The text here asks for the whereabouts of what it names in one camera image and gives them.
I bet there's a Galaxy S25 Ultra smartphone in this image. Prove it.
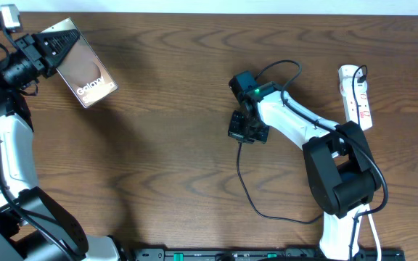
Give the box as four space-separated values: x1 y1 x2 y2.
43 17 118 108

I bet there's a black USB charging cable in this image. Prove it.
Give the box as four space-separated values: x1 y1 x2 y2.
236 65 369 225

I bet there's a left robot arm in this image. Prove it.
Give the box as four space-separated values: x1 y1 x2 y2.
0 29 130 260

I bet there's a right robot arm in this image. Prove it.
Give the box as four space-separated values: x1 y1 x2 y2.
228 71 388 260

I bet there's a white power strip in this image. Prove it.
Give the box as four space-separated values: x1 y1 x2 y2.
338 65 373 131

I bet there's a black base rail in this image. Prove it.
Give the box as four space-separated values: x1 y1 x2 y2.
131 245 406 261

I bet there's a white power strip cord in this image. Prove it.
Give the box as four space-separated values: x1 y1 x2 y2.
364 204 382 261

